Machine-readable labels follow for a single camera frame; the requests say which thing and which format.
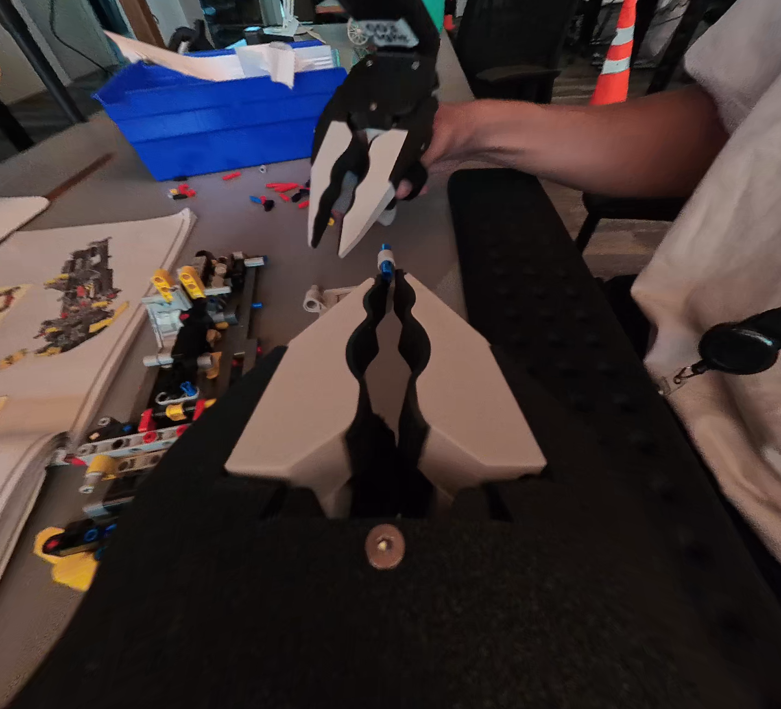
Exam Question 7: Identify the white papers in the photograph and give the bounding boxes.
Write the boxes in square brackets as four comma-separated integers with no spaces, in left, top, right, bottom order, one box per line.
[104,30,338,88]

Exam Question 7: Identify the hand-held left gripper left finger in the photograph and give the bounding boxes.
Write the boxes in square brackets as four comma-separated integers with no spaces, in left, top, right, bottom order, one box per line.
[225,276,391,519]

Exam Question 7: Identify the person's right forearm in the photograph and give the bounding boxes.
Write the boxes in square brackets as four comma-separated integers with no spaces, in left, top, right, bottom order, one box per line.
[482,83,730,201]

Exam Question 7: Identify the black badge reel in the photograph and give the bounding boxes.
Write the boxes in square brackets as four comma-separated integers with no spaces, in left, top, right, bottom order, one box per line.
[671,307,781,385]

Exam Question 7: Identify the person's right hand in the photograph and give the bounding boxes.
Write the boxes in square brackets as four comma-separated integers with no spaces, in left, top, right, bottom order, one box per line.
[393,100,490,201]

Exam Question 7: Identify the black mesh office chair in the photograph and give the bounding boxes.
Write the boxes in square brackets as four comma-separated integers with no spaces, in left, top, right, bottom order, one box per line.
[454,0,611,105]

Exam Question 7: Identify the pile of red blue pins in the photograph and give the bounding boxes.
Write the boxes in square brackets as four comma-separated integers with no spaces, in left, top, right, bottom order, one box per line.
[166,168,313,214]

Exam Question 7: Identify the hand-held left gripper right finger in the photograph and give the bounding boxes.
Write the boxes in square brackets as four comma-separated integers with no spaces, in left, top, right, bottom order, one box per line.
[392,269,548,519]

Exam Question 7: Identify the lego car chassis model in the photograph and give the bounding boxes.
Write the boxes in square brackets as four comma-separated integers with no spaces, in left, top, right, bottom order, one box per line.
[33,250,271,593]

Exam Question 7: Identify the blue plastic bin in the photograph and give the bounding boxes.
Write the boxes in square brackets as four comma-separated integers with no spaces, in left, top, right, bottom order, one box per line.
[92,40,349,183]

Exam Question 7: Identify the grey lego panel piece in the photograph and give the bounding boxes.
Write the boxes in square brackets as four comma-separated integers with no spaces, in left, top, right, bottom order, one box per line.
[303,284,368,315]

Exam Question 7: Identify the open lego instruction booklet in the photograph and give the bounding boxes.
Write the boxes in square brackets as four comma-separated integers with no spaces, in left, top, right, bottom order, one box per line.
[0,196,197,578]

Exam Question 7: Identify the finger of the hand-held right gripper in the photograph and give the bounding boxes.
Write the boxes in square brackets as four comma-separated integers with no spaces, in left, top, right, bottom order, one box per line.
[307,120,371,250]
[336,127,410,259]

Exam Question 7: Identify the black perforated chair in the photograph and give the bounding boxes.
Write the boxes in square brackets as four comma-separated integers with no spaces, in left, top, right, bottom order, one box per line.
[447,167,781,618]

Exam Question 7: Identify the black tripod pole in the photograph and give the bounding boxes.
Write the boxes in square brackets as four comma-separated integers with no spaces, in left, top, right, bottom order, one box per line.
[0,0,87,125]

